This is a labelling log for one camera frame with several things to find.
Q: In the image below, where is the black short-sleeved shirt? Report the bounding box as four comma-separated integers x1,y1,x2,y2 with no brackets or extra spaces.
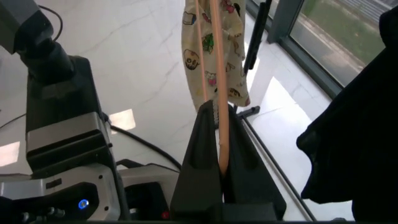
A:
296,6,398,222

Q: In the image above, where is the cream printed garment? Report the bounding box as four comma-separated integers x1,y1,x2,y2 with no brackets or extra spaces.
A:
181,0,251,111

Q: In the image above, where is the pink clothes hanger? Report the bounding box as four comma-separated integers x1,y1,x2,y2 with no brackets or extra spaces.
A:
193,0,231,177

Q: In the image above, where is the black clothes rack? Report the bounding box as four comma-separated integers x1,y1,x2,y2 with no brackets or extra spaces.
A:
214,0,317,222

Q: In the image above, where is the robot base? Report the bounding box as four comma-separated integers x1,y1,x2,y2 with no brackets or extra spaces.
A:
0,0,183,222

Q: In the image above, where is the window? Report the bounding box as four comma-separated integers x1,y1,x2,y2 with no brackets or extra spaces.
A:
245,0,398,100

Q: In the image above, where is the black cable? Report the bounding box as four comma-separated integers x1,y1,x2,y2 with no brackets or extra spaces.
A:
108,123,183,171

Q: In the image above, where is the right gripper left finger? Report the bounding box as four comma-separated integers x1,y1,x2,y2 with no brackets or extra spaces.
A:
170,100,223,218

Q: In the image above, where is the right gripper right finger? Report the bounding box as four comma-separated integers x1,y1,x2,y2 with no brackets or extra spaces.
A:
222,105,287,216

